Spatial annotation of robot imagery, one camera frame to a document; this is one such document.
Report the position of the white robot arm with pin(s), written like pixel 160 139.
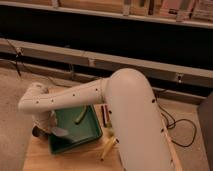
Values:
pixel 134 113

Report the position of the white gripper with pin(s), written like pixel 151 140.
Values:
pixel 47 122

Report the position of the green banana-shaped toy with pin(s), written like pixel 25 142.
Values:
pixel 81 115

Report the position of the green plastic tray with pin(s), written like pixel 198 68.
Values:
pixel 86 131

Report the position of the small metal cup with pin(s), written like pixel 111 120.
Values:
pixel 37 132

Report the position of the metal shelf rail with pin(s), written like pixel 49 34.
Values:
pixel 157 70

